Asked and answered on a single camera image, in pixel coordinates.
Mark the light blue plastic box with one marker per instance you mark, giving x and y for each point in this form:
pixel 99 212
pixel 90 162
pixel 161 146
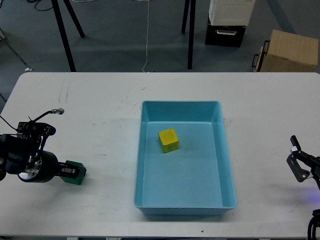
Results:
pixel 195 179

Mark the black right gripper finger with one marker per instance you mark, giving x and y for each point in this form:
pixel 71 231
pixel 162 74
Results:
pixel 296 151
pixel 300 174

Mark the wooden box with handles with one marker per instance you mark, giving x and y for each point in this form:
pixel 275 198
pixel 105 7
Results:
pixel 287 52

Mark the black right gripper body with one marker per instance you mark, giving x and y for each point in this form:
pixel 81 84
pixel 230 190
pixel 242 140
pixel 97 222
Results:
pixel 315 170

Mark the green wooden block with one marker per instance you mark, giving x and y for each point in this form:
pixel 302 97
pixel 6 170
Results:
pixel 75 181

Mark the black stand legs right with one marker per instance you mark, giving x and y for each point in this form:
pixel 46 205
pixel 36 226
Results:
pixel 189 13

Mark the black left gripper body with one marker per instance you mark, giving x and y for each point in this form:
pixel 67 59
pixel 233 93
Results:
pixel 44 169

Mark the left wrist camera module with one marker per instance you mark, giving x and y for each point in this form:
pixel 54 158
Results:
pixel 28 130

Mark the yellow wooden block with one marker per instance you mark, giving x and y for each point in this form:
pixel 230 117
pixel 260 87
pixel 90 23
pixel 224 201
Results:
pixel 168 140

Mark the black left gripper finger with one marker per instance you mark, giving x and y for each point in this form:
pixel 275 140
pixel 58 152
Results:
pixel 79 168
pixel 66 170

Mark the black crate with handle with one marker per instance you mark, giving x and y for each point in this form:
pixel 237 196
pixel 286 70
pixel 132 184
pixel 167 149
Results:
pixel 224 35

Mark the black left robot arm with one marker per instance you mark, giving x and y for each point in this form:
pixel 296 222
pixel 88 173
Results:
pixel 32 164

